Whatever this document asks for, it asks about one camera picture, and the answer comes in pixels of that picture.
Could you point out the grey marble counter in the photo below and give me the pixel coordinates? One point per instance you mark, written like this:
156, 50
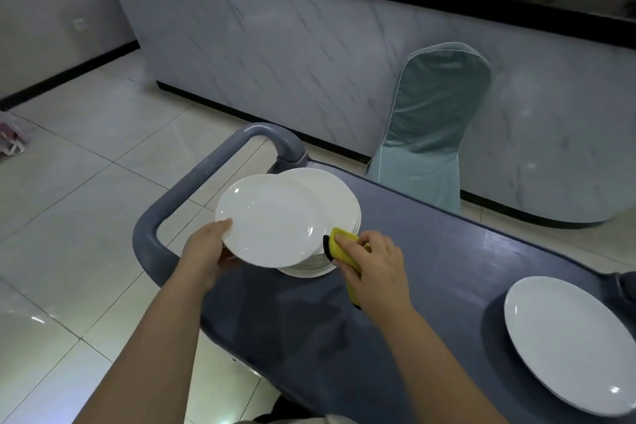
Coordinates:
348, 41

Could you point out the person's right fingers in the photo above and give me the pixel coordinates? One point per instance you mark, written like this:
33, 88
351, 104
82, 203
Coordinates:
354, 250

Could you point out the grey service cart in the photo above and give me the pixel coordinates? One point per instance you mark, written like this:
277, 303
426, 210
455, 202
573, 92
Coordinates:
397, 289

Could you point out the person's right hand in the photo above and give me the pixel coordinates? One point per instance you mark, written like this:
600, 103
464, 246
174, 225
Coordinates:
373, 275

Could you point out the person's left hand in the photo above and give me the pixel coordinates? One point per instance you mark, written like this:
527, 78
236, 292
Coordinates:
202, 254

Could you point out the stack of white plates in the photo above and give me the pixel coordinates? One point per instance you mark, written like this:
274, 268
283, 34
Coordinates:
332, 200

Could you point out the person's left thumb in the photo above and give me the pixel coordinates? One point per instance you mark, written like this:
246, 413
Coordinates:
218, 229

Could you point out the pink bag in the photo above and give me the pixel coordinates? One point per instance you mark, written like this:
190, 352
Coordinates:
10, 135

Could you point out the person's left forearm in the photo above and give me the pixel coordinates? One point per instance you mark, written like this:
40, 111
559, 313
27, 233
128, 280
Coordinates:
146, 359

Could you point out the white round plate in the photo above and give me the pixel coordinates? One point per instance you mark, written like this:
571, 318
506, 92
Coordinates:
271, 221

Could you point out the white oval plate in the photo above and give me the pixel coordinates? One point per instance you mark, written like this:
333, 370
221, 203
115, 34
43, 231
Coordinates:
571, 341

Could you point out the teal covered chair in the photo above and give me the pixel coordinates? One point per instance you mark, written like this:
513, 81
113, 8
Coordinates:
427, 125

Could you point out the person's right forearm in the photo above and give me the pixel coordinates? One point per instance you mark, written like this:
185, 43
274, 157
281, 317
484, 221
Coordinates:
436, 368

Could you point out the yellow cleaning cloth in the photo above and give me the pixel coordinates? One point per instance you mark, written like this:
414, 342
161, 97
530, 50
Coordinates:
345, 259

